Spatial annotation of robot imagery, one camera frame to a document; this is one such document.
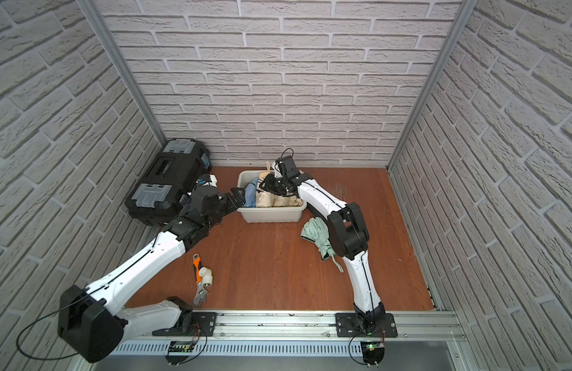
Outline beige umbrella black stripes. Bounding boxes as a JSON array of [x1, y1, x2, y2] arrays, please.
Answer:
[[256, 162, 275, 208]]

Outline orange handled wrench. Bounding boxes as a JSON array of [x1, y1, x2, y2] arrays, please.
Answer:
[[192, 254, 209, 307]]

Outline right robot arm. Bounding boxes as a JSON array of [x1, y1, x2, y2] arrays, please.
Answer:
[[260, 155, 386, 334]]

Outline white plastic storage box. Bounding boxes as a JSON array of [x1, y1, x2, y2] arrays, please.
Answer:
[[237, 170, 307, 224]]

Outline mint green umbrella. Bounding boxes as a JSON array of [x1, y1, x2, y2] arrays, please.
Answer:
[[301, 216, 344, 274]]

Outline right circuit board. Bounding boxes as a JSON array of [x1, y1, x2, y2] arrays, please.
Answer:
[[360, 342, 386, 367]]

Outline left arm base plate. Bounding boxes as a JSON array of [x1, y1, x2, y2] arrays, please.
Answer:
[[152, 312, 218, 336]]

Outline left circuit board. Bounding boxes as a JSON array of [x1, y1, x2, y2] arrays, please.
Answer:
[[167, 341, 199, 357]]

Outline aluminium front rail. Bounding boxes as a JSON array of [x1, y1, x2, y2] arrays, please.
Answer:
[[116, 302, 466, 342]]

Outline periwinkle blue umbrella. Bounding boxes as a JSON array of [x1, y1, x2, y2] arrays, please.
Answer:
[[244, 177, 259, 208]]

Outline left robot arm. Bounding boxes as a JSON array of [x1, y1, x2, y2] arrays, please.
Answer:
[[55, 184, 246, 363]]

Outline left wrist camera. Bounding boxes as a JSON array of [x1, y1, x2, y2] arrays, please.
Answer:
[[196, 174, 217, 187]]

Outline beige umbrella black handle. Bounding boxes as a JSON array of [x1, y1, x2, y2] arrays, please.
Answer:
[[272, 196, 303, 207]]

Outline circuit board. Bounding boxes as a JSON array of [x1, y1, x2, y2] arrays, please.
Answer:
[[360, 342, 386, 367], [167, 341, 199, 357]]

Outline white pipe fitting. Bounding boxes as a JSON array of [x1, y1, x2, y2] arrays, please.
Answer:
[[199, 267, 213, 288]]

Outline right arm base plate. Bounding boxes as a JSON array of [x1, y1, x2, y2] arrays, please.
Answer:
[[335, 312, 398, 339]]

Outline black grey toolbox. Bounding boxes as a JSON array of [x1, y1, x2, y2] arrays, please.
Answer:
[[125, 139, 213, 227]]

